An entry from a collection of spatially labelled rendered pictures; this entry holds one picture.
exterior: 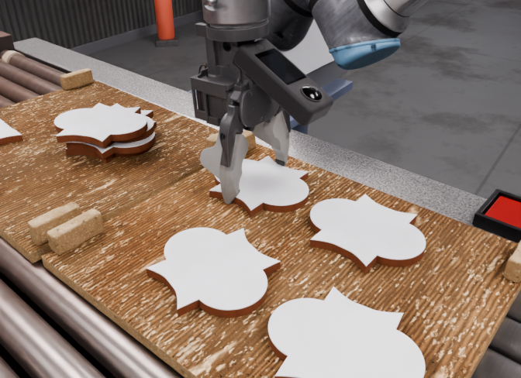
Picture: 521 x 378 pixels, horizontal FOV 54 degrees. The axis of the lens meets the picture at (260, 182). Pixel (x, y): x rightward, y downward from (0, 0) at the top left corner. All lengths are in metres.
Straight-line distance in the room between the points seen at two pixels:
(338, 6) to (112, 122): 0.44
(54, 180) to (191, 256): 0.26
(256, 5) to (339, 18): 0.39
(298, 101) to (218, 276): 0.20
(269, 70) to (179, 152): 0.25
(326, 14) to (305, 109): 0.44
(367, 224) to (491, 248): 0.13
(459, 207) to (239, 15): 0.37
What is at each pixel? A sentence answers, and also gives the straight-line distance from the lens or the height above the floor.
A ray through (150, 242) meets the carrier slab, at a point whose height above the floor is 0.94.
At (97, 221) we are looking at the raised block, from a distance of 0.60.
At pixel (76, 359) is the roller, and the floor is 0.92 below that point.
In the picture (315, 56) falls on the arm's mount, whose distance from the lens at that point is 1.15.
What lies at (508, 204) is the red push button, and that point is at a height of 0.93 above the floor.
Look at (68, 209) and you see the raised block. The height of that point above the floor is 0.96.
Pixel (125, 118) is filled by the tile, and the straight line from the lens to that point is 0.77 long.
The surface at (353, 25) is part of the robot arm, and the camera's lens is 0.92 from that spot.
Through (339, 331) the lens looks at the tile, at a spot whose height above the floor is 0.95.
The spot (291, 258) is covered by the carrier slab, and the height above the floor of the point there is 0.94.
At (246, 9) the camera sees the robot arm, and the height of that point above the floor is 1.16.
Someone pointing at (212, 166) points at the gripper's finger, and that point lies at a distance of 0.62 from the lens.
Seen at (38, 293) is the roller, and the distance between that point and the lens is 0.59.
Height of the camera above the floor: 1.29
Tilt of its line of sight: 32 degrees down
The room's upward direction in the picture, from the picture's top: straight up
